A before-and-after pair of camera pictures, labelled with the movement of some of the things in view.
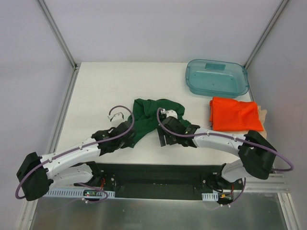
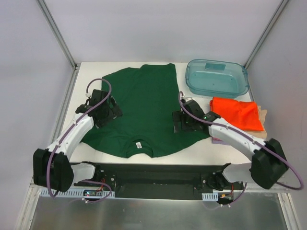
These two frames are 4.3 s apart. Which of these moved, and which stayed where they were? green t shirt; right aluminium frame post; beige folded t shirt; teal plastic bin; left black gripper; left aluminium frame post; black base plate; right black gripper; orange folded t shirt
Moved: right black gripper; left black gripper; green t shirt
Stayed: black base plate; orange folded t shirt; teal plastic bin; beige folded t shirt; left aluminium frame post; right aluminium frame post
